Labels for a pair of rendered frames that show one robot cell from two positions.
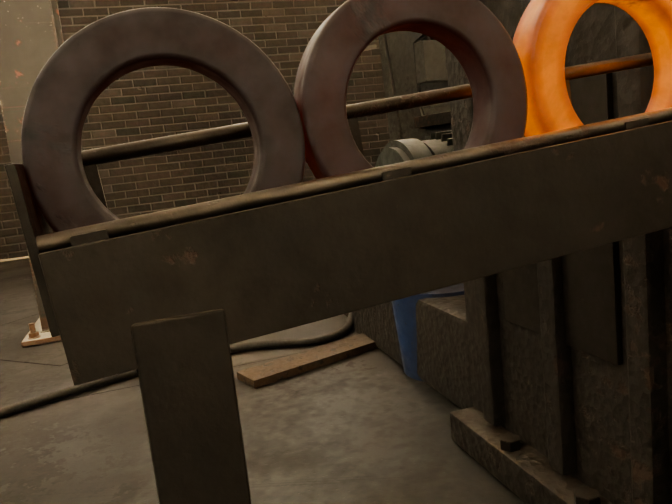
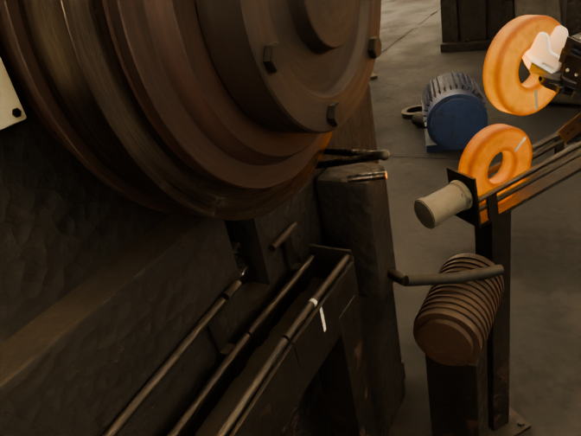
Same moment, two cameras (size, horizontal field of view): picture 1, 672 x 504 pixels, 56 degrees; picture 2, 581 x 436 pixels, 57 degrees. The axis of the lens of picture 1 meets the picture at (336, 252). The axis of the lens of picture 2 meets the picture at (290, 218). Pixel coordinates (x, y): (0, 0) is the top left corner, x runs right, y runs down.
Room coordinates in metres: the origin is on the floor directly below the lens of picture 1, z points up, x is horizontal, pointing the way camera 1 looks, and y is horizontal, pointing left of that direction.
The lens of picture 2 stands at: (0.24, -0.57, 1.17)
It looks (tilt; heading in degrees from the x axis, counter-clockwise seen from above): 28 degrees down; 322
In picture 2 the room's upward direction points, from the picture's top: 12 degrees counter-clockwise
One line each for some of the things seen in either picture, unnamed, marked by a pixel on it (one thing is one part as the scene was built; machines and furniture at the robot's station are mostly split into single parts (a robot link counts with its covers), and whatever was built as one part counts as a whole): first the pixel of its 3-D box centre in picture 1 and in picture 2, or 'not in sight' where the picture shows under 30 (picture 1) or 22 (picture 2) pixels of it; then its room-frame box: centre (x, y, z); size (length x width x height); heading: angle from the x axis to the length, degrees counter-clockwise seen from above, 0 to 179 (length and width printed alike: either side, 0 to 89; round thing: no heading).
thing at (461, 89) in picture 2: not in sight; (452, 108); (1.76, -2.99, 0.17); 0.57 x 0.31 x 0.34; 126
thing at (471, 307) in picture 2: not in sight; (463, 381); (0.70, -1.30, 0.27); 0.22 x 0.13 x 0.53; 106
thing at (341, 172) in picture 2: not in sight; (356, 231); (0.81, -1.16, 0.68); 0.11 x 0.08 x 0.24; 16
